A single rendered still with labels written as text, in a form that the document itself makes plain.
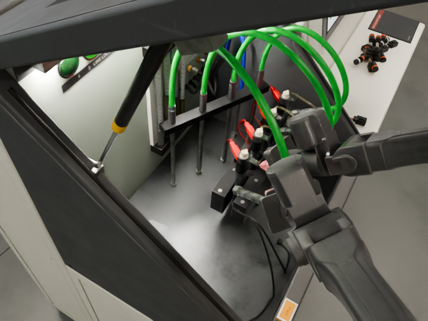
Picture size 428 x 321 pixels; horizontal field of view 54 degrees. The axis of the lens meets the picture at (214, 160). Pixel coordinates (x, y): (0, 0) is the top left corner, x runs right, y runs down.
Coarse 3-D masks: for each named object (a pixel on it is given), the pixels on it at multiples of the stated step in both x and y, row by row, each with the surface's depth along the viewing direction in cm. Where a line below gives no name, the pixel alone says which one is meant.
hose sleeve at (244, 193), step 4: (240, 188) 90; (240, 192) 89; (244, 192) 88; (248, 192) 87; (252, 192) 86; (244, 196) 88; (248, 196) 86; (252, 196) 85; (256, 196) 85; (260, 196) 84; (252, 200) 86; (256, 200) 84; (260, 204) 84
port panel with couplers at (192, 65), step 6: (192, 54) 115; (198, 54) 119; (204, 54) 123; (186, 60) 113; (192, 60) 117; (198, 60) 119; (204, 60) 118; (186, 66) 115; (192, 66) 116; (198, 66) 123; (186, 72) 117; (192, 72) 121; (186, 78) 119
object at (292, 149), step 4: (284, 136) 90; (288, 136) 89; (284, 140) 88; (288, 140) 89; (288, 144) 89; (292, 144) 89; (272, 148) 87; (276, 148) 87; (288, 148) 89; (292, 148) 89; (296, 148) 90; (268, 152) 87; (272, 152) 86; (276, 152) 87; (292, 152) 85; (296, 152) 84; (300, 152) 84; (272, 156) 87; (276, 156) 87; (280, 156) 88; (276, 160) 87
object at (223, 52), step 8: (224, 48) 71; (176, 56) 84; (224, 56) 70; (232, 56) 70; (176, 64) 87; (232, 64) 70; (240, 64) 69; (176, 72) 90; (240, 72) 69; (248, 80) 68; (248, 88) 69; (256, 88) 68; (256, 96) 68; (168, 104) 99; (264, 104) 68; (264, 112) 68; (272, 120) 68; (272, 128) 69; (280, 136) 69; (280, 144) 69; (280, 152) 70; (288, 152) 70
